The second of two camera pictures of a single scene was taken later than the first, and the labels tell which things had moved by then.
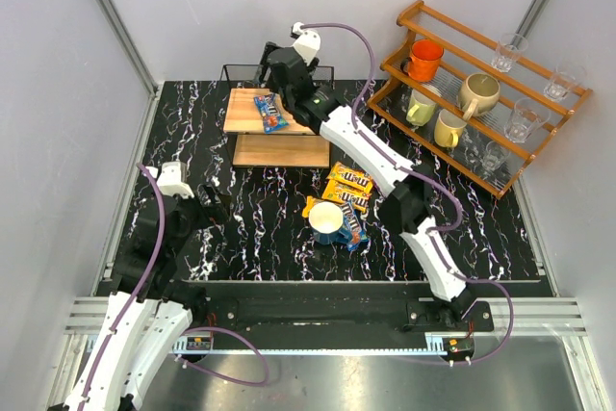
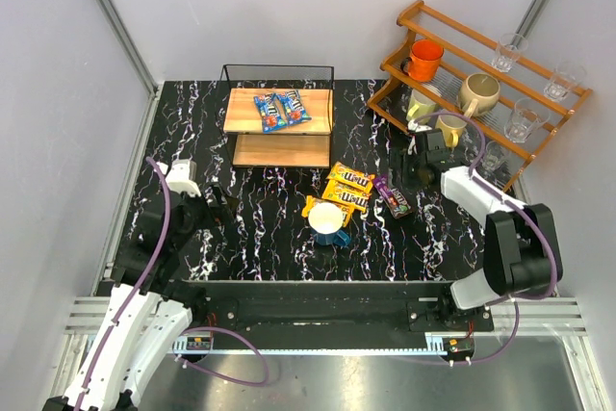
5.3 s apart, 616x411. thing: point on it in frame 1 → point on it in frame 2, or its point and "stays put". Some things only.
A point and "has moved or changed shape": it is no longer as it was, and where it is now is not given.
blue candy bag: [354, 220] has moved or changed shape
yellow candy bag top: [345, 173] stays put
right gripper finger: [312, 67] → [412, 146]
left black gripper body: [207, 206] stays put
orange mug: [423, 61] stays put
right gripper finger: [269, 47] → [397, 164]
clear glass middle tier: [526, 115] stays put
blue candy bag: [269, 107] stays put
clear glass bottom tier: [496, 155] stays put
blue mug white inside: [325, 219] stays put
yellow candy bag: [343, 192] stays put
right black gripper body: [273, 64] → [401, 169]
